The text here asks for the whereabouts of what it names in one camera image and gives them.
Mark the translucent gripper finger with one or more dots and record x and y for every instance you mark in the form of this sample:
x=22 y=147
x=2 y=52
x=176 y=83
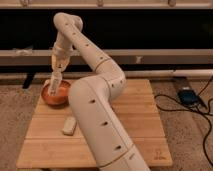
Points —
x=54 y=70
x=61 y=74

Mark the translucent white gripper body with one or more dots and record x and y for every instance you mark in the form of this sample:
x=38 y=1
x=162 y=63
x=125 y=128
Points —
x=60 y=58

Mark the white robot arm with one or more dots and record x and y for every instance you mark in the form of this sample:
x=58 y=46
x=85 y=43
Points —
x=89 y=98

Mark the orange ceramic bowl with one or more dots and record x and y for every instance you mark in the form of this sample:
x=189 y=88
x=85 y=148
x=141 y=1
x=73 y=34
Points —
x=60 y=98

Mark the black table leg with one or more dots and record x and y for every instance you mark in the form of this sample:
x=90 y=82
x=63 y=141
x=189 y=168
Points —
x=28 y=80

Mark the white rectangular bar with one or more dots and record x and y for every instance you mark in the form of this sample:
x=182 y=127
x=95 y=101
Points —
x=69 y=126

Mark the wooden folding table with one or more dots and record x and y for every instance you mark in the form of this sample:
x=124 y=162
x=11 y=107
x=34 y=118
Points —
x=45 y=146

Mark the black power adapter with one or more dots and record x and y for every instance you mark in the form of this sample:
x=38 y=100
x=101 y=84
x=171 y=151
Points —
x=188 y=97

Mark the grey window ledge rail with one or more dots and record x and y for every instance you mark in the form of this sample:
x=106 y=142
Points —
x=128 y=56

